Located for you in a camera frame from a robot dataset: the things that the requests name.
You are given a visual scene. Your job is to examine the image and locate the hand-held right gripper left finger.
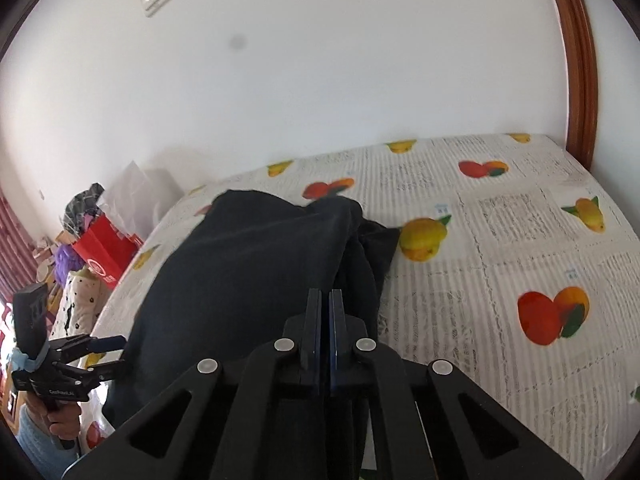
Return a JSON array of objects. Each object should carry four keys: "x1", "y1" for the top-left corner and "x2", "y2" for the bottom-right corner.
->
[{"x1": 62, "y1": 288, "x2": 323, "y2": 480}]

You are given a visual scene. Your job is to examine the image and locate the dark plaid clothes pile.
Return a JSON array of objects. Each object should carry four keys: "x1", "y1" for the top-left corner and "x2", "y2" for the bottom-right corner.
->
[{"x1": 64, "y1": 182, "x2": 106, "y2": 231}]

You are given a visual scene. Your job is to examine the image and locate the brown wooden door frame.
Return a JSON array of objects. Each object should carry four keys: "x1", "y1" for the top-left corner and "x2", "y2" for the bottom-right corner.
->
[{"x1": 540, "y1": 0, "x2": 601, "y2": 173}]

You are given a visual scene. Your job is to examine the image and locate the fruit print bed sheet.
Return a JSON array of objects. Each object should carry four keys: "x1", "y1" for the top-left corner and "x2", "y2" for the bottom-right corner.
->
[{"x1": 80, "y1": 132, "x2": 640, "y2": 480}]

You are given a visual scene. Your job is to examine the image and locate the black sweater with white stripes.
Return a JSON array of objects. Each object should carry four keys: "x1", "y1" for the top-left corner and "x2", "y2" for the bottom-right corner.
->
[{"x1": 102, "y1": 189, "x2": 401, "y2": 480}]

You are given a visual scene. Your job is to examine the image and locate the person's left forearm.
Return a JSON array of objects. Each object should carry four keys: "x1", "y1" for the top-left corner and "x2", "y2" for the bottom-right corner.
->
[{"x1": 15, "y1": 402, "x2": 81, "y2": 480}]

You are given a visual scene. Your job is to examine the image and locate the white plastic bag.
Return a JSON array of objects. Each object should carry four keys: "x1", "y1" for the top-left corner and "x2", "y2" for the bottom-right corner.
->
[{"x1": 97, "y1": 160, "x2": 186, "y2": 241}]

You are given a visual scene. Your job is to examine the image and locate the white polka dot quilt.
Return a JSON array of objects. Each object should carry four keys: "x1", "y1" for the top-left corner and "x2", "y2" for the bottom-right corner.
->
[{"x1": 50, "y1": 267, "x2": 113, "y2": 341}]

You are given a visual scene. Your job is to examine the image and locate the person's left hand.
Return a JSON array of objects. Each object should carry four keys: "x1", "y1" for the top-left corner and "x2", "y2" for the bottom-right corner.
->
[{"x1": 45, "y1": 400, "x2": 83, "y2": 442}]

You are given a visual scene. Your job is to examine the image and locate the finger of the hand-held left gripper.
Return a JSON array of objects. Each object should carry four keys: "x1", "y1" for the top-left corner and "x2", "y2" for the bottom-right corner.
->
[
  {"x1": 50, "y1": 335, "x2": 127, "y2": 362},
  {"x1": 55, "y1": 358, "x2": 127, "y2": 392}
]

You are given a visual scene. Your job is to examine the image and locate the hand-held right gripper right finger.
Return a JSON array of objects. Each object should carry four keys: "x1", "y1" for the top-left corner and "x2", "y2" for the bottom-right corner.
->
[{"x1": 328, "y1": 288, "x2": 586, "y2": 480}]

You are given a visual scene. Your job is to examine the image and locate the pink striped curtain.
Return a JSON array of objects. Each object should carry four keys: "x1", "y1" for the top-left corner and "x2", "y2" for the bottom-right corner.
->
[{"x1": 0, "y1": 185, "x2": 43, "y2": 306}]

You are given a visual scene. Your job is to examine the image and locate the purple bag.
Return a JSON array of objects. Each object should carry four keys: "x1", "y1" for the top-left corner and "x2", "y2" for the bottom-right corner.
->
[{"x1": 52, "y1": 244, "x2": 83, "y2": 286}]

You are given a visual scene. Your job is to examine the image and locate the red paper bag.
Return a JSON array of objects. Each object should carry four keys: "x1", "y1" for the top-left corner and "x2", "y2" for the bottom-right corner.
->
[{"x1": 72, "y1": 214, "x2": 143, "y2": 291}]

